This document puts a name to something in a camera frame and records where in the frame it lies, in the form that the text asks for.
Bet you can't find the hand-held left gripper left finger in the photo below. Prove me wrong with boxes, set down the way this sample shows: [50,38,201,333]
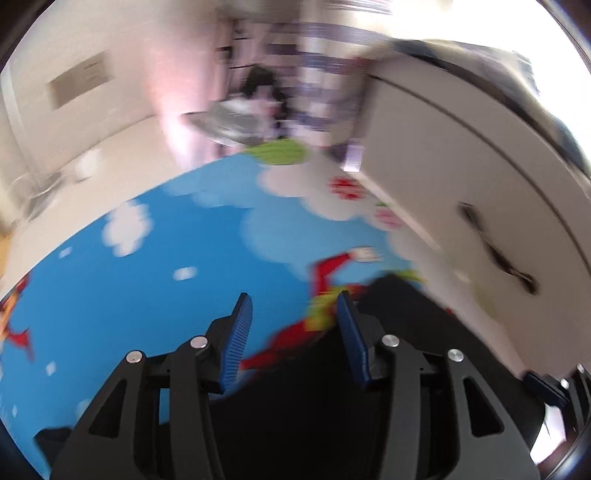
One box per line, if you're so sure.
[48,292,254,480]

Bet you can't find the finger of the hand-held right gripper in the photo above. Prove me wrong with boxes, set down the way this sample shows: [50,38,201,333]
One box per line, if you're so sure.
[522,364,590,418]

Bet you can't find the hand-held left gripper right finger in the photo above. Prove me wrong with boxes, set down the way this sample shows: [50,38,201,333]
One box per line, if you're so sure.
[335,291,541,480]

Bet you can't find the black pants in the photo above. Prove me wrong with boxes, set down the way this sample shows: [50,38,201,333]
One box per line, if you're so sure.
[34,274,546,480]

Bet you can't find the blue printed blanket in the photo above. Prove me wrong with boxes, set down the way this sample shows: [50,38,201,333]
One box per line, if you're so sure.
[0,137,428,480]

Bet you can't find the white cabinet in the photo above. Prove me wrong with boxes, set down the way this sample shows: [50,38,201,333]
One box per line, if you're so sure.
[341,41,591,386]

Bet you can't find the grey box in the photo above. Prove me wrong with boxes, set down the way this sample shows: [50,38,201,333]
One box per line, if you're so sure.
[184,98,280,149]

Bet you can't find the dark object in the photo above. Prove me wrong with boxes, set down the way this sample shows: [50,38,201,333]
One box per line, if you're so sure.
[239,65,291,118]

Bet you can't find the dark cabinet handle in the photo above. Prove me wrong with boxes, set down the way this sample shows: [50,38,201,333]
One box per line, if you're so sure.
[458,202,541,297]

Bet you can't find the grey wall panel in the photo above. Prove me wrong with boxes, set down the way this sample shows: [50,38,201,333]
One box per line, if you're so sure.
[48,51,114,112]

